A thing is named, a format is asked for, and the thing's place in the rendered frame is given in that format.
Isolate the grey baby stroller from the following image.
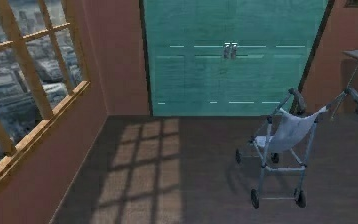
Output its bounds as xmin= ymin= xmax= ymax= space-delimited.
xmin=234 ymin=87 xmax=358 ymax=210

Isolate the teal double door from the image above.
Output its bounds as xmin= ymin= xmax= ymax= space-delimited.
xmin=139 ymin=0 xmax=336 ymax=118

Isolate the wooden framed window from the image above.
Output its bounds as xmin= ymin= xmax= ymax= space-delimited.
xmin=0 ymin=0 xmax=92 ymax=198

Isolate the silver door handle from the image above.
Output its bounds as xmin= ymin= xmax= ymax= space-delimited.
xmin=230 ymin=42 xmax=239 ymax=61
xmin=222 ymin=42 xmax=231 ymax=60

